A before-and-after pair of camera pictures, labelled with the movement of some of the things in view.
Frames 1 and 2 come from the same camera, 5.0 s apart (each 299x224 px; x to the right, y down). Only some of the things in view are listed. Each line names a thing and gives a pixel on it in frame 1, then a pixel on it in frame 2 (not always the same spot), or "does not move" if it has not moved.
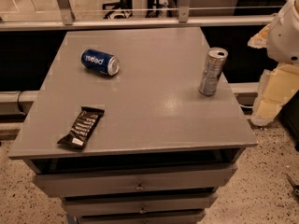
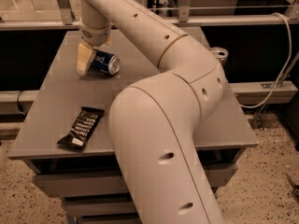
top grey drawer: [134, 180] does not move
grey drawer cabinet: [135, 126] does not move
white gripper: [284, 38] to [94, 35]
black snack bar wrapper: [82, 127] does not move
